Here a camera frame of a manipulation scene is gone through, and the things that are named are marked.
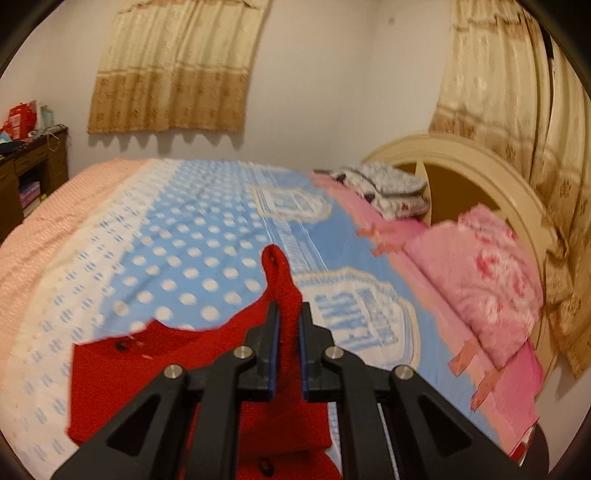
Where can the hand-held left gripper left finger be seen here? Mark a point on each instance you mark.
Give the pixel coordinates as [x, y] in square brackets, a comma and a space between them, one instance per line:
[273, 355]

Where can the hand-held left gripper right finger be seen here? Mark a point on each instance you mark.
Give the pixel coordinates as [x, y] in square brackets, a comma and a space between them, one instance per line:
[304, 360]

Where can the red knit sweater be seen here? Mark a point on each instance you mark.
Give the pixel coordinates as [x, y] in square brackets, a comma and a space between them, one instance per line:
[138, 383]

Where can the blue polka dot bed sheet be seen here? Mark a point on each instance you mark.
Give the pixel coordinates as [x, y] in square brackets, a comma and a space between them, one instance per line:
[184, 240]

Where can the pink floral pillow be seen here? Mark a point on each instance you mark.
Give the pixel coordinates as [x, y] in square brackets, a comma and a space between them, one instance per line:
[475, 277]

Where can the folded grey floral blanket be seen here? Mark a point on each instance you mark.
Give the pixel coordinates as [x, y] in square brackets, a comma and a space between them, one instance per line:
[388, 187]

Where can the peach bedspread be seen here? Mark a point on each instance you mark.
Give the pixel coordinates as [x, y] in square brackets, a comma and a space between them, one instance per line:
[69, 203]

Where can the cream round headboard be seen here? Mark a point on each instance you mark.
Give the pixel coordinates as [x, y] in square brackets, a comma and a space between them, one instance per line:
[489, 166]

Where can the dark wooden desk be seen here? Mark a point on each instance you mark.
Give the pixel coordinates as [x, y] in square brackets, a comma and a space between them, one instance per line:
[32, 175]

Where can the short beige patterned curtain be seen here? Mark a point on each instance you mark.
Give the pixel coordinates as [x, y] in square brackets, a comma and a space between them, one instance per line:
[180, 69]

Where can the long beige patterned curtain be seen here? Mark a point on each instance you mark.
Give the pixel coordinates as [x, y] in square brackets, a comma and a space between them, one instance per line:
[517, 92]

